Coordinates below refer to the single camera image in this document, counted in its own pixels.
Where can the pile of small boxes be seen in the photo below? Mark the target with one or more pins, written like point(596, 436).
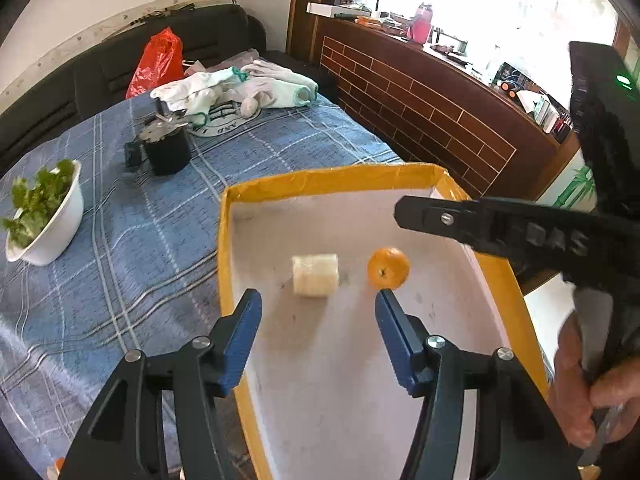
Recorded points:
point(545, 110)

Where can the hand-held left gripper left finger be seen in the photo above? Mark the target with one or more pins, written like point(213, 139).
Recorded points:
point(242, 340)

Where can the black sofa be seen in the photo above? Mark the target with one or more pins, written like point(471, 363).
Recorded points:
point(100, 70)

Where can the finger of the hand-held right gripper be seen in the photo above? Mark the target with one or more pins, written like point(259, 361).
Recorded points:
point(440, 215)

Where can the person's right hand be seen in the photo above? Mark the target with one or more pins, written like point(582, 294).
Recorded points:
point(565, 390)

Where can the blue plaid tablecloth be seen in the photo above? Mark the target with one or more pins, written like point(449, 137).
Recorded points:
point(125, 260)

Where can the yellow-rimmed white tray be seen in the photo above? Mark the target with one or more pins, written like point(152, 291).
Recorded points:
point(325, 395)

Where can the pink bottle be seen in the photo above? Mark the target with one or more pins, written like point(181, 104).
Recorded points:
point(421, 22)

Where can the white bowl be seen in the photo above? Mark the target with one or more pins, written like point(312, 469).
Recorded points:
point(55, 232)

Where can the mandarin orange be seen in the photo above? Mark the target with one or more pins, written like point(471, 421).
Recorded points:
point(389, 266)
point(590, 473)
point(57, 467)

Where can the peeled banana piece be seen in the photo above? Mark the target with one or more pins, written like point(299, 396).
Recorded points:
point(315, 275)

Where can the bamboo print panel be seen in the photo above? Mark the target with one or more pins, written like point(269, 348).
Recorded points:
point(575, 187)

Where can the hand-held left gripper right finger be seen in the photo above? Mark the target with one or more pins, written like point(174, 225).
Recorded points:
point(395, 340)

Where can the red plastic bag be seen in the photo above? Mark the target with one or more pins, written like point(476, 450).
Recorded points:
point(157, 60)

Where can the green leafy vegetable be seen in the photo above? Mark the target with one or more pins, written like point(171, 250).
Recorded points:
point(35, 200)

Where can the black mug with metal lid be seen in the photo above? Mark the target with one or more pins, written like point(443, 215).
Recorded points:
point(167, 155)

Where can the grey cloth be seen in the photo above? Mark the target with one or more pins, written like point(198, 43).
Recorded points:
point(225, 62)

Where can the flat white box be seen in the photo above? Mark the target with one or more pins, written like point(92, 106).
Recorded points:
point(330, 8)

